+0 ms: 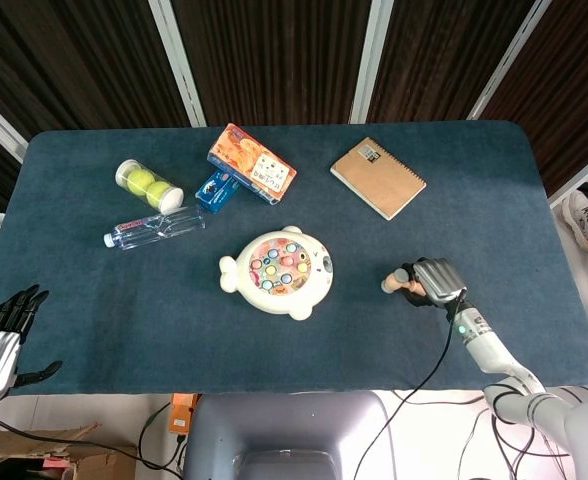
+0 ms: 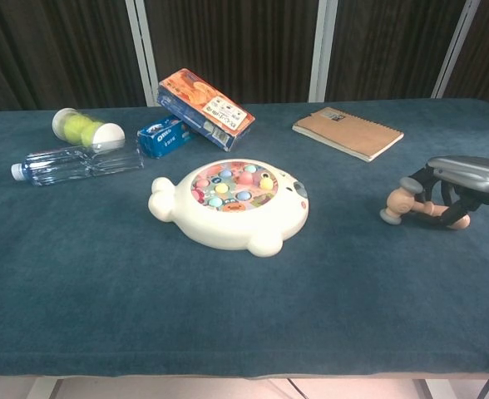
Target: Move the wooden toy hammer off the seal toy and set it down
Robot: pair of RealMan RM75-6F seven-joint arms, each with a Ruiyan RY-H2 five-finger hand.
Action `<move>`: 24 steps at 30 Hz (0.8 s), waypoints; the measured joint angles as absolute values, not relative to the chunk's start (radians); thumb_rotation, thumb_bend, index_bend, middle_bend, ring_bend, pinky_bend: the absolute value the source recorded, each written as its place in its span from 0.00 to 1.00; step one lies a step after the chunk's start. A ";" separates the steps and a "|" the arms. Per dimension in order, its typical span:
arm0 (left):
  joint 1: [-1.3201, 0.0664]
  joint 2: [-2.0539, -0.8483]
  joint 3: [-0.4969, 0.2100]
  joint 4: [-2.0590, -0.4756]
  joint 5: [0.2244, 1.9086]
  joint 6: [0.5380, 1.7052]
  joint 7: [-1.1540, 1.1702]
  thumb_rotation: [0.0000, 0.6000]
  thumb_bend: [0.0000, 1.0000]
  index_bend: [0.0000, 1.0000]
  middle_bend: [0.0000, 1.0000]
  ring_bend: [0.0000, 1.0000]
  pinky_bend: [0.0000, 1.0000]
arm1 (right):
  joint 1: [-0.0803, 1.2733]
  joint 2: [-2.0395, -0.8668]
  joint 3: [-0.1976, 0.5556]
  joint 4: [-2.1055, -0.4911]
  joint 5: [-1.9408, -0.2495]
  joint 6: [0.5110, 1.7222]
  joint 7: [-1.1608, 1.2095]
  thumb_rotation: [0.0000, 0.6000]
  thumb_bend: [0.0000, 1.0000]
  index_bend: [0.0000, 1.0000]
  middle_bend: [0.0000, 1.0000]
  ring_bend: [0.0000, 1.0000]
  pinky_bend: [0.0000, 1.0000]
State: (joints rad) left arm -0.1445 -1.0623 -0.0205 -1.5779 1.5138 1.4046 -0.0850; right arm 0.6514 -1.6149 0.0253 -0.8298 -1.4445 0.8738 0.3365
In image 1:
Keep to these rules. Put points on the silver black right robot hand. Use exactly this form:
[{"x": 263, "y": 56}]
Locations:
[{"x": 439, "y": 282}]

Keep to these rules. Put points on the dark blue table cloth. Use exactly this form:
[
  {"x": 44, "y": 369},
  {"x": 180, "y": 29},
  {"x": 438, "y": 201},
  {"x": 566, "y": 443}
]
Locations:
[{"x": 124, "y": 310}]

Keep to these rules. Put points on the small blue box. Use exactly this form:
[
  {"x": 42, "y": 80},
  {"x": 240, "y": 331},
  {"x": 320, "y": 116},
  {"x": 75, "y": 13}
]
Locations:
[{"x": 216, "y": 192}]

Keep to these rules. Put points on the orange device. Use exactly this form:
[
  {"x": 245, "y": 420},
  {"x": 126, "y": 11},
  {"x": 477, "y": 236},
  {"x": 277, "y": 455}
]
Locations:
[{"x": 181, "y": 412}]

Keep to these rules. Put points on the cream fish-shaped whack-a-mole toy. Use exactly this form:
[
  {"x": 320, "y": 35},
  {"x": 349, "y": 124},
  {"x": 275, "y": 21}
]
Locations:
[{"x": 274, "y": 280}]

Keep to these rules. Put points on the brown cardboard box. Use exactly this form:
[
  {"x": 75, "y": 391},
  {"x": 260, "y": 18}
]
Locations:
[{"x": 99, "y": 462}]

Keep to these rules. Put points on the yellow-green tennis ball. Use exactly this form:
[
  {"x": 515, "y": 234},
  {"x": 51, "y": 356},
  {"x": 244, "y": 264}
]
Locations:
[
  {"x": 140, "y": 181},
  {"x": 158, "y": 193}
]

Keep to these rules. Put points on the orange snack box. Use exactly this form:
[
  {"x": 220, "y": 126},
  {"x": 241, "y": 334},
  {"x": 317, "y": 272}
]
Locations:
[{"x": 251, "y": 162}]

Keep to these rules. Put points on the brown spiral notebook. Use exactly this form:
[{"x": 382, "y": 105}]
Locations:
[{"x": 378, "y": 177}]

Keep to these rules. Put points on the clear tennis ball tube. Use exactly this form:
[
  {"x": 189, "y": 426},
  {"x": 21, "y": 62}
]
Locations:
[{"x": 149, "y": 184}]

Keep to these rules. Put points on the white sneaker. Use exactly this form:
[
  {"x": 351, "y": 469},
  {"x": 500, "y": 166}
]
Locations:
[{"x": 581, "y": 220}]

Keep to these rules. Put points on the clear plastic water bottle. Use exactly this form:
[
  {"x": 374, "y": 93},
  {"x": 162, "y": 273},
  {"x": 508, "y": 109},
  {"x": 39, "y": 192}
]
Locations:
[{"x": 154, "y": 229}]

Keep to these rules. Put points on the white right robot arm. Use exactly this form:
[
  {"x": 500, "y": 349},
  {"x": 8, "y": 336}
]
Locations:
[{"x": 494, "y": 350}]

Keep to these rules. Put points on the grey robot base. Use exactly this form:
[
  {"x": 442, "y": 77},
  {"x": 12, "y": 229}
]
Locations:
[{"x": 274, "y": 430}]

